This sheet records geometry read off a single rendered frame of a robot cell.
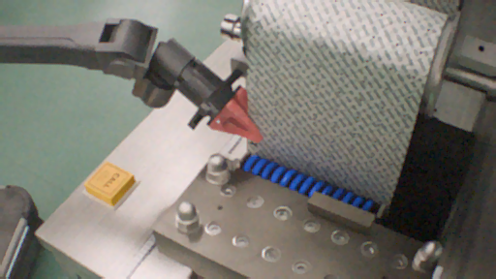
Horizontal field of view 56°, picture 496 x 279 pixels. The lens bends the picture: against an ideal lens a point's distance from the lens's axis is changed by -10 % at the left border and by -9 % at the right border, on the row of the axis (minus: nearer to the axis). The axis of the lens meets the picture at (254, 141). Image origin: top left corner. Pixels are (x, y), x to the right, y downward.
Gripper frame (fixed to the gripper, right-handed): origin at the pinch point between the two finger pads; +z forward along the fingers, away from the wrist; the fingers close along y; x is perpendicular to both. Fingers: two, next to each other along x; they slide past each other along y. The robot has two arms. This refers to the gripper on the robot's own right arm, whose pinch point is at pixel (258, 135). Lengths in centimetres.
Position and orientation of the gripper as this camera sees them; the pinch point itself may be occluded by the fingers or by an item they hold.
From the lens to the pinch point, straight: 76.9
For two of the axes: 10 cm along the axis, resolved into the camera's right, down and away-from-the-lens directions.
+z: 7.6, 6.5, 0.6
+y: -4.9, 6.2, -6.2
